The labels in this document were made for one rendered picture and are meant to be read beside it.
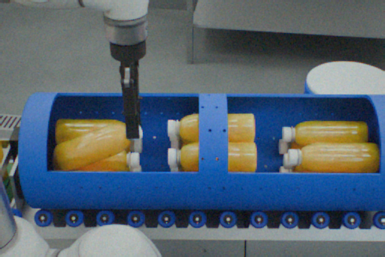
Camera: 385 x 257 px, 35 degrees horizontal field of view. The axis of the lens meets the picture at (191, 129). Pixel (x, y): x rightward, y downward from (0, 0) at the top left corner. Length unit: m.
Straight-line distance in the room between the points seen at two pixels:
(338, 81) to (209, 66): 2.29
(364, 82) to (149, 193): 0.86
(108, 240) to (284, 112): 0.78
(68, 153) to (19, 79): 2.75
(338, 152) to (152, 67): 2.83
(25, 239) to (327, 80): 1.22
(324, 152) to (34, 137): 0.66
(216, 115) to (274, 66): 2.84
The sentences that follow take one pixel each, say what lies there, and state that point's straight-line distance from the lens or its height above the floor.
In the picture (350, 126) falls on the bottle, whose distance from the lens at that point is 1.53.
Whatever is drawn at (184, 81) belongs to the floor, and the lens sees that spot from 3.97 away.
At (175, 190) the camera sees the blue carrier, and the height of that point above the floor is 1.09.
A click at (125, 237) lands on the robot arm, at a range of 0.94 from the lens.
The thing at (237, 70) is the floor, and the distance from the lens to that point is 4.12.
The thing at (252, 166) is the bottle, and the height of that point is 1.11.
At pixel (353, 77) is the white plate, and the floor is 1.04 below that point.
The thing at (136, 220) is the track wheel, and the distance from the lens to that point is 1.48.
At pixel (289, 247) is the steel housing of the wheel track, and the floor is 0.89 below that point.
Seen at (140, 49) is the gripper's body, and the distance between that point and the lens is 1.25.
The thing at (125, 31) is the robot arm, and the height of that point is 1.46.
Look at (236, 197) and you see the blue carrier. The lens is 1.39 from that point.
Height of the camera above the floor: 1.97
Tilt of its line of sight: 34 degrees down
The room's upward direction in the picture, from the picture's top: straight up
